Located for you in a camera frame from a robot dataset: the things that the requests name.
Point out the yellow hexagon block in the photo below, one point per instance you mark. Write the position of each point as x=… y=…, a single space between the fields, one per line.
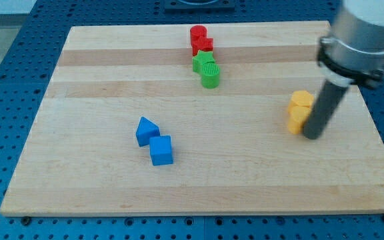
x=300 y=98

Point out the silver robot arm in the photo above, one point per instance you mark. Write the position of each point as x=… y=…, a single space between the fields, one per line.
x=352 y=53

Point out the wooden board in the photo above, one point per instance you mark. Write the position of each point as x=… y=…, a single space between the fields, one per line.
x=232 y=152

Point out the blue cube block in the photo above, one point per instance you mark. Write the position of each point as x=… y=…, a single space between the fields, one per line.
x=160 y=150

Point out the blue triangle block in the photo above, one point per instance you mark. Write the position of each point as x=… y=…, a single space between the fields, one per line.
x=146 y=129

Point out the green cylinder block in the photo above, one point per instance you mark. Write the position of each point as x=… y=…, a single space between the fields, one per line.
x=210 y=73

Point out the green star block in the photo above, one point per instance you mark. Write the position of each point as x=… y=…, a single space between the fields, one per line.
x=201 y=58

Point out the red star block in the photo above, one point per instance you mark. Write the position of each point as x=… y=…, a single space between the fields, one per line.
x=201 y=44

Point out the red cylinder block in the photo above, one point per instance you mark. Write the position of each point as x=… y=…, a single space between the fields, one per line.
x=196 y=32

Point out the yellow heart block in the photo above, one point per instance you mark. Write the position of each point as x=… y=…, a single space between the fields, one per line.
x=297 y=118

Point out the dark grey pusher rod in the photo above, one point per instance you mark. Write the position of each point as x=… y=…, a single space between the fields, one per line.
x=323 y=109

